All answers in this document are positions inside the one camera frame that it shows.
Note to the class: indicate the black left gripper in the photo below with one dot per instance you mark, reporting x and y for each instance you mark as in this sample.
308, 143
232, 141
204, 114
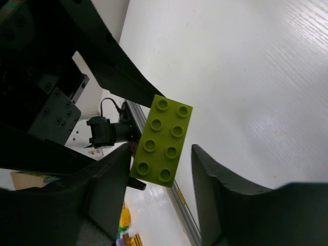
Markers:
41, 83

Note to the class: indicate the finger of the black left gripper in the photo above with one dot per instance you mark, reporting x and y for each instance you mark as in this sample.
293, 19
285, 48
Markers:
23, 152

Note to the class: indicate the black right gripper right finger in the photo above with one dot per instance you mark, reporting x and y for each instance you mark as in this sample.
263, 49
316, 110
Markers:
235, 211

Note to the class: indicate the green lego brick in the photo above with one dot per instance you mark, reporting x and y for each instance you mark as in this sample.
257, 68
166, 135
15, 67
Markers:
160, 146

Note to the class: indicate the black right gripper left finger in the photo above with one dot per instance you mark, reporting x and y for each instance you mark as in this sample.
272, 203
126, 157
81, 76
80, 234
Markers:
81, 209

